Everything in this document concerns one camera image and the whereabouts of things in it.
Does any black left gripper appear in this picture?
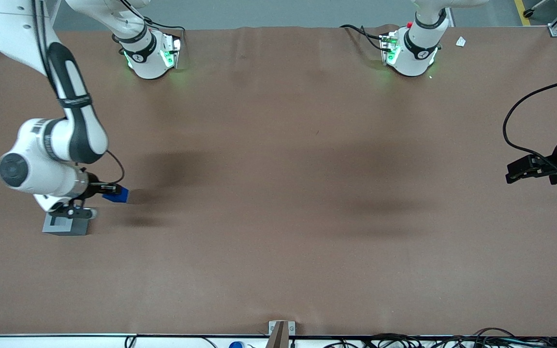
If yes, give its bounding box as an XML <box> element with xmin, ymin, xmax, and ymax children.
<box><xmin>506</xmin><ymin>133</ymin><xmax>557</xmax><ymax>185</ymax></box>

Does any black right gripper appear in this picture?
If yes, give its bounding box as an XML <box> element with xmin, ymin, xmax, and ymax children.
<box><xmin>83</xmin><ymin>172</ymin><xmax>123</xmax><ymax>199</ymax></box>

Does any blue plastic part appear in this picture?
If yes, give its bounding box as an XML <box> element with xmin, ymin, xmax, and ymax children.
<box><xmin>102</xmin><ymin>186</ymin><xmax>130</xmax><ymax>204</ymax></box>

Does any gray square base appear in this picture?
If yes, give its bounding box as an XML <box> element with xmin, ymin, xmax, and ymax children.
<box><xmin>42</xmin><ymin>213</ymin><xmax>91</xmax><ymax>236</ymax></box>

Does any black chair caster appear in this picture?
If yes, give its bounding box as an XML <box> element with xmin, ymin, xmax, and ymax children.
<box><xmin>523</xmin><ymin>0</ymin><xmax>556</xmax><ymax>19</ymax></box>

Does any brown table mat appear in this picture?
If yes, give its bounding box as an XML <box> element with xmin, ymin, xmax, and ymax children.
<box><xmin>0</xmin><ymin>25</ymin><xmax>557</xmax><ymax>337</ymax></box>

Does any metal mounting plate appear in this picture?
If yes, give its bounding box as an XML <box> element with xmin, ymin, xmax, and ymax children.
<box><xmin>268</xmin><ymin>320</ymin><xmax>296</xmax><ymax>337</ymax></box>

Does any long black looped cable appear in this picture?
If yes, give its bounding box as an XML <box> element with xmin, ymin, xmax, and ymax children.
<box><xmin>502</xmin><ymin>76</ymin><xmax>557</xmax><ymax>171</ymax></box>

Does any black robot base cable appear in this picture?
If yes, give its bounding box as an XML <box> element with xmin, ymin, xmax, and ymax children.
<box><xmin>117</xmin><ymin>0</ymin><xmax>186</xmax><ymax>32</ymax></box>
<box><xmin>340</xmin><ymin>24</ymin><xmax>386</xmax><ymax>52</ymax></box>

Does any black cable bundle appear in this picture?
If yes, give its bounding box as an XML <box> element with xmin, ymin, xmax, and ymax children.
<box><xmin>321</xmin><ymin>328</ymin><xmax>557</xmax><ymax>348</ymax></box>

